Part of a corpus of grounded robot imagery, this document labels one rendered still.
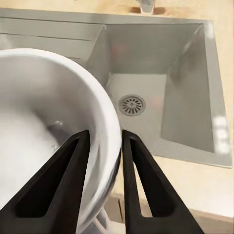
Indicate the cabinet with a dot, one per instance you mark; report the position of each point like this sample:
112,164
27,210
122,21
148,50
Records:
115,210

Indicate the coffee cup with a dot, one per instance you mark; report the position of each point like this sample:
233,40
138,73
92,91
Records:
45,98

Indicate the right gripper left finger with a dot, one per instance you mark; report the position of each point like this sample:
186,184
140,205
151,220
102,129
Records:
49,202

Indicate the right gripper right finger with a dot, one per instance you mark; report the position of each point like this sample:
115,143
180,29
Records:
170,214

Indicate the countertop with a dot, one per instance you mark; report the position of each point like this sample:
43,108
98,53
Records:
206,190

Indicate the drop in sink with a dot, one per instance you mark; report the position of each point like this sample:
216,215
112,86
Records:
166,69

